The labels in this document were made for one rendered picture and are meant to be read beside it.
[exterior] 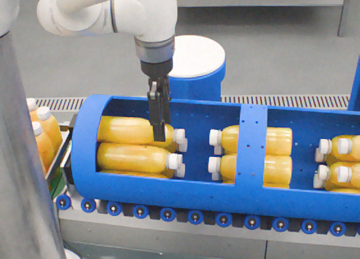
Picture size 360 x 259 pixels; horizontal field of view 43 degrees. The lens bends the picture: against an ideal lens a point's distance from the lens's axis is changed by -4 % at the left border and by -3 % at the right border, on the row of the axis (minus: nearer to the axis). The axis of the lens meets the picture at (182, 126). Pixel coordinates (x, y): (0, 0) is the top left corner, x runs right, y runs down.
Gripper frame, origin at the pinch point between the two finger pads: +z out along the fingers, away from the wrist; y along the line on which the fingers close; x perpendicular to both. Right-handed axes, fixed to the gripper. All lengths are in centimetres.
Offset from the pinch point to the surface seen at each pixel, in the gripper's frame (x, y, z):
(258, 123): -24.1, -2.8, -4.4
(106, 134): 14.0, -3.5, 2.4
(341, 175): -45.2, -7.3, 6.3
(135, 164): 5.3, -9.1, 6.6
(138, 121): 6.0, -0.3, 0.0
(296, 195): -34.0, -14.5, 6.5
